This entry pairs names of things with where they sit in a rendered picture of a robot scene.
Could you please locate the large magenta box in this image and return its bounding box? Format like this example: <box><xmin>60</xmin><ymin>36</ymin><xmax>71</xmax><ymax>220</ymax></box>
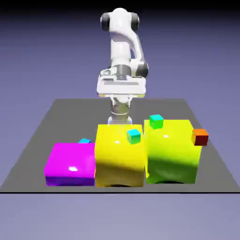
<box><xmin>44</xmin><ymin>142</ymin><xmax>97</xmax><ymax>187</ymax></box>

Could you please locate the large lime box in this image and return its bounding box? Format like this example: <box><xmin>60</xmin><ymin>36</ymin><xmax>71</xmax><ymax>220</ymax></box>
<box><xmin>143</xmin><ymin>119</ymin><xmax>203</xmax><ymax>185</ymax></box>

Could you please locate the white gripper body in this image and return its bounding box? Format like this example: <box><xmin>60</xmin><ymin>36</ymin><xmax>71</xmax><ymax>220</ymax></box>
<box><xmin>96</xmin><ymin>74</ymin><xmax>147</xmax><ymax>98</ymax></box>

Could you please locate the large yellow box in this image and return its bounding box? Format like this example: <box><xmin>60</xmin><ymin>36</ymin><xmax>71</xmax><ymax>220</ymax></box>
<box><xmin>94</xmin><ymin>123</ymin><xmax>147</xmax><ymax>188</ymax></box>

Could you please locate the small orange cube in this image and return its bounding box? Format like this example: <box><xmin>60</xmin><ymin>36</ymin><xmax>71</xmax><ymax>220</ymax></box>
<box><xmin>191</xmin><ymin>128</ymin><xmax>209</xmax><ymax>147</ymax></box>

